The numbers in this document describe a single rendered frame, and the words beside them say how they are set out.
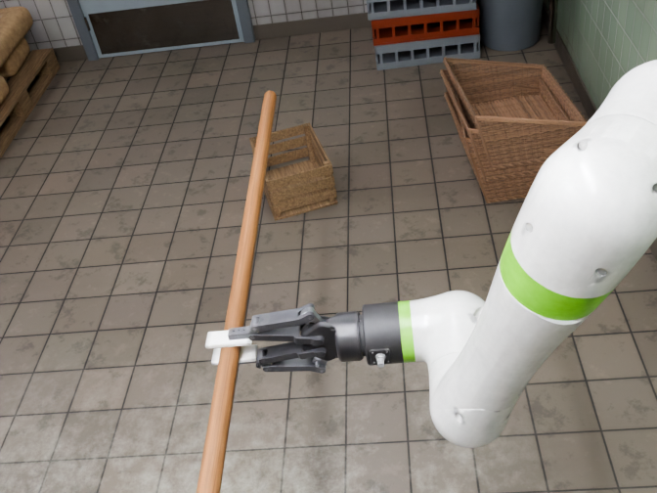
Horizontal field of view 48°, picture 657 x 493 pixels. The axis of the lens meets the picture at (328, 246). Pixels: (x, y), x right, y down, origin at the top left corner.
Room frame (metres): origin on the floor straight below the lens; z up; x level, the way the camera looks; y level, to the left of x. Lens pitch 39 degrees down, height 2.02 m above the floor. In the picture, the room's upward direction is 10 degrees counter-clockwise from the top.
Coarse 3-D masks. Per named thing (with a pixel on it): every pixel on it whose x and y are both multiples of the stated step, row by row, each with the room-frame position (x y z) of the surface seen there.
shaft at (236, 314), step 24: (264, 96) 1.58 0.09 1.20; (264, 120) 1.46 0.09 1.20; (264, 144) 1.37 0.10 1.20; (264, 168) 1.28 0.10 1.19; (240, 240) 1.05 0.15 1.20; (240, 264) 0.98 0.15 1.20; (240, 288) 0.92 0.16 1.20; (240, 312) 0.87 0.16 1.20; (216, 384) 0.72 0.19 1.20; (216, 408) 0.68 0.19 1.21; (216, 432) 0.64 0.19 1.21; (216, 456) 0.60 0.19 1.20; (216, 480) 0.56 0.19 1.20
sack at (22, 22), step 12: (0, 12) 4.70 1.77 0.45; (12, 12) 4.66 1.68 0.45; (24, 12) 4.70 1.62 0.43; (0, 24) 4.50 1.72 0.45; (12, 24) 4.51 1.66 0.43; (24, 24) 4.62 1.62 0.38; (0, 36) 4.35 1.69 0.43; (12, 36) 4.43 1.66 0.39; (0, 48) 4.26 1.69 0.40; (12, 48) 4.38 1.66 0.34; (0, 60) 4.21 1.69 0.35
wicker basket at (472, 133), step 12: (444, 72) 3.09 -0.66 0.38; (540, 84) 3.06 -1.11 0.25; (552, 96) 2.90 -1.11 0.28; (456, 108) 2.88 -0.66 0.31; (552, 108) 2.87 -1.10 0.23; (468, 132) 2.56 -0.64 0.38; (492, 132) 2.55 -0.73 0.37; (480, 144) 2.56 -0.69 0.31; (480, 156) 2.56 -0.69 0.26; (480, 168) 2.56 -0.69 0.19; (504, 168) 2.61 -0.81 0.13; (516, 168) 2.56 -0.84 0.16; (528, 168) 2.56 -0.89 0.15; (540, 168) 2.55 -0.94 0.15
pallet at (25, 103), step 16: (32, 64) 4.57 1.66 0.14; (48, 64) 4.64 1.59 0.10; (16, 80) 4.36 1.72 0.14; (32, 80) 4.37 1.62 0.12; (48, 80) 4.56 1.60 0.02; (16, 96) 4.14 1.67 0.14; (32, 96) 4.37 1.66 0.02; (0, 112) 3.96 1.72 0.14; (16, 112) 4.12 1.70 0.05; (16, 128) 3.98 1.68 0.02; (0, 144) 3.82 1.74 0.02
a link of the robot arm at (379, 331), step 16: (368, 304) 0.80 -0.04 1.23; (384, 304) 0.79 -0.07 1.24; (368, 320) 0.77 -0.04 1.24; (384, 320) 0.76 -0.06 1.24; (368, 336) 0.75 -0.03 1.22; (384, 336) 0.74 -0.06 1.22; (400, 336) 0.74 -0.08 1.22; (368, 352) 0.73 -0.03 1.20; (384, 352) 0.73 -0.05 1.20; (400, 352) 0.73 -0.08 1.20
